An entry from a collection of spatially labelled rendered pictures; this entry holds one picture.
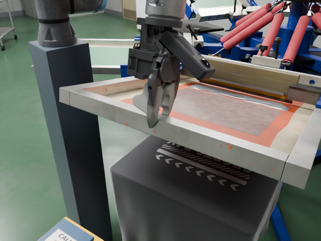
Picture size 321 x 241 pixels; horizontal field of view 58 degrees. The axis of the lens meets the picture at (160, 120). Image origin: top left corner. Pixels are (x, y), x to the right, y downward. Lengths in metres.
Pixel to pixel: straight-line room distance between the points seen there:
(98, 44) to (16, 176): 1.21
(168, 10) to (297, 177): 0.36
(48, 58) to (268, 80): 0.81
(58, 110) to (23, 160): 1.49
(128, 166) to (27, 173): 1.73
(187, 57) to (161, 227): 0.55
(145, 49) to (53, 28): 0.69
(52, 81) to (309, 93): 0.93
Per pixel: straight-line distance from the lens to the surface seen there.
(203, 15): 2.12
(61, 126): 1.32
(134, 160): 0.93
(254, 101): 1.03
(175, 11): 0.56
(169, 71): 0.58
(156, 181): 0.85
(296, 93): 1.08
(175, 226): 0.87
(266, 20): 1.76
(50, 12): 1.22
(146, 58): 0.57
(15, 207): 2.32
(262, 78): 1.10
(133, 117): 0.63
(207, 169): 0.91
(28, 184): 2.47
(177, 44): 0.55
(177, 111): 0.78
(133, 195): 0.90
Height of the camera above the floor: 1.52
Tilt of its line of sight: 30 degrees down
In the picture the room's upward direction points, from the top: straight up
